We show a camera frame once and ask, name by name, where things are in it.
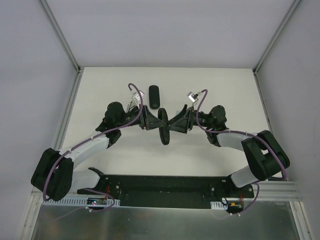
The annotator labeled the black glasses case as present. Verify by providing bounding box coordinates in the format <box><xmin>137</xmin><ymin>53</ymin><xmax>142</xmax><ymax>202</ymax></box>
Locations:
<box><xmin>157</xmin><ymin>108</ymin><xmax>170</xmax><ymax>146</ymax></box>
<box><xmin>148</xmin><ymin>85</ymin><xmax>161</xmax><ymax>110</ymax></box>

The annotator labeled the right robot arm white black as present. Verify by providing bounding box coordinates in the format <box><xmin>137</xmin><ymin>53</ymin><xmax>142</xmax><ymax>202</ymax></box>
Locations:
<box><xmin>168</xmin><ymin>105</ymin><xmax>290</xmax><ymax>198</ymax></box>

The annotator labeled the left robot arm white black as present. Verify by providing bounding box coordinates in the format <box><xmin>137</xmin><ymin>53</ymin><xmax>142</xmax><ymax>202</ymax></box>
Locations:
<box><xmin>30</xmin><ymin>102</ymin><xmax>169</xmax><ymax>201</ymax></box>

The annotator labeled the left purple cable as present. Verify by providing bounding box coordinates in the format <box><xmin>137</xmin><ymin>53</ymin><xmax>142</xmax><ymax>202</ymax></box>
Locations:
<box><xmin>42</xmin><ymin>83</ymin><xmax>145</xmax><ymax>202</ymax></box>

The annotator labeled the purple cable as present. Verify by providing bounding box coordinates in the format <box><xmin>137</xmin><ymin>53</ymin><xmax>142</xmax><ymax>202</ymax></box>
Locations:
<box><xmin>195</xmin><ymin>89</ymin><xmax>288</xmax><ymax>218</ymax></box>
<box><xmin>42</xmin><ymin>83</ymin><xmax>145</xmax><ymax>202</ymax></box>

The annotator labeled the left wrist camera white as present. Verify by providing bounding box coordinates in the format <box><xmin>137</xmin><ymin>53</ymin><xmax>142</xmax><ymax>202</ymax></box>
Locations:
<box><xmin>130</xmin><ymin>90</ymin><xmax>145</xmax><ymax>108</ymax></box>

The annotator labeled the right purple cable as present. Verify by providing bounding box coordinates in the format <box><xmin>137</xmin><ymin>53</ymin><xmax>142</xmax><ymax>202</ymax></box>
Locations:
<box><xmin>195</xmin><ymin>89</ymin><xmax>288</xmax><ymax>218</ymax></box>

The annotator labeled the left aluminium frame post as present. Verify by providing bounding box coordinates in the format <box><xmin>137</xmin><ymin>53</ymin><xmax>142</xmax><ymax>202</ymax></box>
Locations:
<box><xmin>38</xmin><ymin>0</ymin><xmax>81</xmax><ymax>73</ymax></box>

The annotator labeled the aluminium frame post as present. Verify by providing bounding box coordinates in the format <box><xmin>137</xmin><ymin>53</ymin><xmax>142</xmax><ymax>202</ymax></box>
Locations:
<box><xmin>38</xmin><ymin>0</ymin><xmax>81</xmax><ymax>73</ymax></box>
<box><xmin>252</xmin><ymin>0</ymin><xmax>303</xmax><ymax>75</ymax></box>

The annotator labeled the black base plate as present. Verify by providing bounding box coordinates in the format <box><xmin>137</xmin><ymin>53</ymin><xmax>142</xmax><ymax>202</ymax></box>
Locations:
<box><xmin>75</xmin><ymin>167</ymin><xmax>254</xmax><ymax>209</ymax></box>

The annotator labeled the left white cable duct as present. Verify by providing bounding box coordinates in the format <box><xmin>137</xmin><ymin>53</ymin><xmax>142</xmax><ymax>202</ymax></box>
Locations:
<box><xmin>43</xmin><ymin>196</ymin><xmax>120</xmax><ymax>208</ymax></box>

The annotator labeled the white cable duct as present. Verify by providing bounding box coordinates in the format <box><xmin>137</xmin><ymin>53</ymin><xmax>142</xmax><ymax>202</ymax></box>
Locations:
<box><xmin>43</xmin><ymin>196</ymin><xmax>120</xmax><ymax>208</ymax></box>
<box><xmin>210</xmin><ymin>201</ymin><xmax>228</xmax><ymax>211</ymax></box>

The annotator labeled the right white cable duct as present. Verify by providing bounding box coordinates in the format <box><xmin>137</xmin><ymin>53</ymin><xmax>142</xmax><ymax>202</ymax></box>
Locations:
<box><xmin>210</xmin><ymin>201</ymin><xmax>228</xmax><ymax>211</ymax></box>

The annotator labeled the aluminium front rail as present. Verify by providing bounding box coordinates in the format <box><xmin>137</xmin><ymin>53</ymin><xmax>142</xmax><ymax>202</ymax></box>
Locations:
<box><xmin>31</xmin><ymin>175</ymin><xmax>303</xmax><ymax>201</ymax></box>

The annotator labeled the right aluminium frame post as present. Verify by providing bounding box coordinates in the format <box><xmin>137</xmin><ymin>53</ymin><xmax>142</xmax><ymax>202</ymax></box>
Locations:
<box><xmin>252</xmin><ymin>0</ymin><xmax>303</xmax><ymax>75</ymax></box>

